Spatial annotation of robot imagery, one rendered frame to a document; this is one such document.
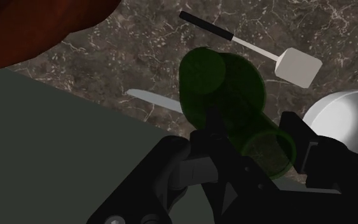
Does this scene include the white bowl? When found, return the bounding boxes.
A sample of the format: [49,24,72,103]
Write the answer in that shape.
[302,89,358,156]

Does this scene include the dark green glass bottle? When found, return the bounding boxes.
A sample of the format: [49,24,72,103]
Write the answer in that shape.
[178,46,298,181]

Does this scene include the white spatula with black handle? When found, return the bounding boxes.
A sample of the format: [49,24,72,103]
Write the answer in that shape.
[178,10,324,90]

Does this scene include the dark red rounded object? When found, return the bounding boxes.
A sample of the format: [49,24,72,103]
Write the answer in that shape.
[0,0,123,76]

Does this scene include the grey robot stand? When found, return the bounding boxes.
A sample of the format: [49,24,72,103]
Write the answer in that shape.
[0,67,342,224]

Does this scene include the grey knife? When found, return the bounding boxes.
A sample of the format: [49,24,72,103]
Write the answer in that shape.
[125,88,184,115]

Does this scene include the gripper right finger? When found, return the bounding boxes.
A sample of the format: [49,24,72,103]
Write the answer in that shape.
[277,111,358,200]

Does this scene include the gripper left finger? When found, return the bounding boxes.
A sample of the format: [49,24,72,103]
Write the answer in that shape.
[86,106,279,224]

